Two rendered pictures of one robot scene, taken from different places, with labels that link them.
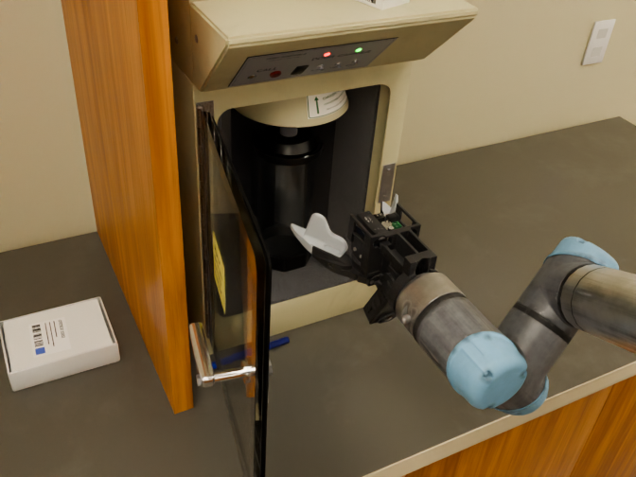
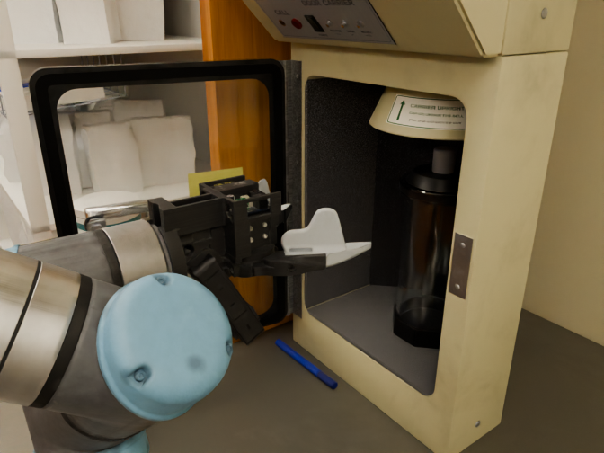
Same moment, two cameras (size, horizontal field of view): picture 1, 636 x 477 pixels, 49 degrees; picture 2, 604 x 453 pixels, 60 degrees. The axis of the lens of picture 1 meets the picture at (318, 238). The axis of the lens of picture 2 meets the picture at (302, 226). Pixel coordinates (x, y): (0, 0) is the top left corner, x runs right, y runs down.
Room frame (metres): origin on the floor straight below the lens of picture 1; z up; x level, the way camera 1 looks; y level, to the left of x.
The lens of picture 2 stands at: (0.70, -0.57, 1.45)
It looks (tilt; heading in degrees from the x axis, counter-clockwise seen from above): 22 degrees down; 84
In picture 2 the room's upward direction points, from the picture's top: straight up
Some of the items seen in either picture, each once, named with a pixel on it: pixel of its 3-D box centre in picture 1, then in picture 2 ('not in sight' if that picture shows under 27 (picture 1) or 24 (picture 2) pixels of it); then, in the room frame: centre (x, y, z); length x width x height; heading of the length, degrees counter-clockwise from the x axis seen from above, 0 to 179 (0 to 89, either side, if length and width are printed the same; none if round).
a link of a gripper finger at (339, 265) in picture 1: (344, 258); not in sight; (0.70, -0.04, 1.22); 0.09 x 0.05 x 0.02; 64
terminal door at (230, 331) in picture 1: (230, 311); (182, 217); (0.61, 0.10, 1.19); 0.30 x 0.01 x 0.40; 20
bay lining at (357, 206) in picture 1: (269, 166); (430, 208); (0.95, 0.09, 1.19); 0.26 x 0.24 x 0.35; 120
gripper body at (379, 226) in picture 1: (393, 259); (216, 235); (0.67, -0.09, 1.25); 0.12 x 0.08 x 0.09; 30
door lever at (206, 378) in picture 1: (216, 353); not in sight; (0.53, 0.10, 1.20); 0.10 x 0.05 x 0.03; 20
